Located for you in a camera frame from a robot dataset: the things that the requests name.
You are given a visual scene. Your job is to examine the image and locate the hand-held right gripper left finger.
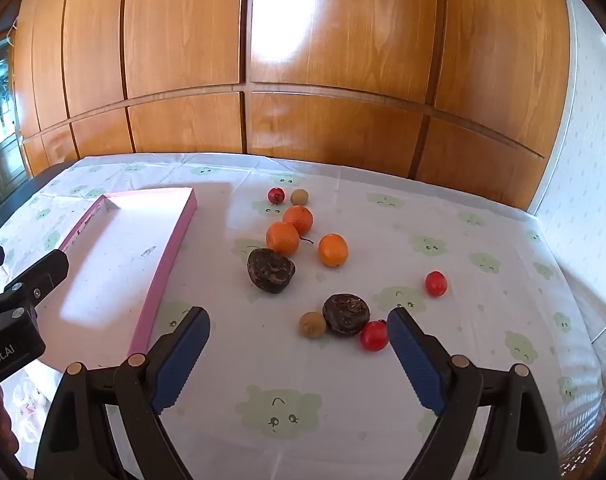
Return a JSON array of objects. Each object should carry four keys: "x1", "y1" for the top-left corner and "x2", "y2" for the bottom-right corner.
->
[{"x1": 34, "y1": 306, "x2": 212, "y2": 480}]

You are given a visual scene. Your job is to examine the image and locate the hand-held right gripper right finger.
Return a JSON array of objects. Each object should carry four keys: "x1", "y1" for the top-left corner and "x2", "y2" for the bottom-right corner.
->
[{"x1": 387, "y1": 307, "x2": 561, "y2": 480}]

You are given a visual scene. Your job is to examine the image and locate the red tomato with stem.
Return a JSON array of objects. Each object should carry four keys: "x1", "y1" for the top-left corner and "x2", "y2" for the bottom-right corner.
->
[{"x1": 360, "y1": 320, "x2": 390, "y2": 352}]

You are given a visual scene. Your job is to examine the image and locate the pink-rimmed white tray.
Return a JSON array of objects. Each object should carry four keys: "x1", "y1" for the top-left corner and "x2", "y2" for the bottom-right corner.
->
[{"x1": 0, "y1": 187, "x2": 198, "y2": 376}]

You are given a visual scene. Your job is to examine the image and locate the dark brown wrinkled fruit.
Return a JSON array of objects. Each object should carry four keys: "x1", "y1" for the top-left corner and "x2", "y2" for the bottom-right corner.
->
[
  {"x1": 247, "y1": 248, "x2": 297, "y2": 294},
  {"x1": 322, "y1": 293, "x2": 371, "y2": 337}
]

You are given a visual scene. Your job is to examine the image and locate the greenish brown longan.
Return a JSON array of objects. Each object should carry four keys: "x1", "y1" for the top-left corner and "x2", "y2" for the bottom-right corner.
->
[{"x1": 298, "y1": 311, "x2": 327, "y2": 341}]

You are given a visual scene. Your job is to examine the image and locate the orange tangerine with stem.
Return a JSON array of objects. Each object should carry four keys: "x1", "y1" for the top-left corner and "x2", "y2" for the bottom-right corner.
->
[{"x1": 266, "y1": 221, "x2": 314, "y2": 257}]

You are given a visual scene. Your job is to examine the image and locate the white plastic bag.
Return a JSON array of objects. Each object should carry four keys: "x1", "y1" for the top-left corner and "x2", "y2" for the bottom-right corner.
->
[{"x1": 10, "y1": 375, "x2": 51, "y2": 443}]

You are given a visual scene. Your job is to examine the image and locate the cloud-print white tablecloth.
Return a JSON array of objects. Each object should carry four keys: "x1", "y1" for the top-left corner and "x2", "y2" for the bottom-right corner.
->
[{"x1": 0, "y1": 152, "x2": 606, "y2": 480}]

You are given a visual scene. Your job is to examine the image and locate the wooden panelled wardrobe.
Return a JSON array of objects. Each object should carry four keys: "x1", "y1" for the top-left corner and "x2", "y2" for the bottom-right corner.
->
[{"x1": 8, "y1": 0, "x2": 571, "y2": 211}]

